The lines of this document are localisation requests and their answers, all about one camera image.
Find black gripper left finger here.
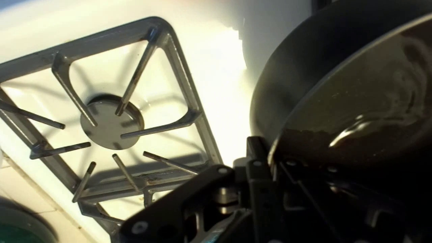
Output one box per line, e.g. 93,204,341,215
112,135,285,243

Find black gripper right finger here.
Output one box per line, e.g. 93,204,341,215
281,166,432,243

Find black pot with long handle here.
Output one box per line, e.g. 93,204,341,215
248,0,432,208

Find large black stove grate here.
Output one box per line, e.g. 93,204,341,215
0,17,224,235

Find round black burner cap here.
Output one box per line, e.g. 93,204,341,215
79,94,146,152

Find black skillet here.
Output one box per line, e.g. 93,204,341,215
0,198,59,243

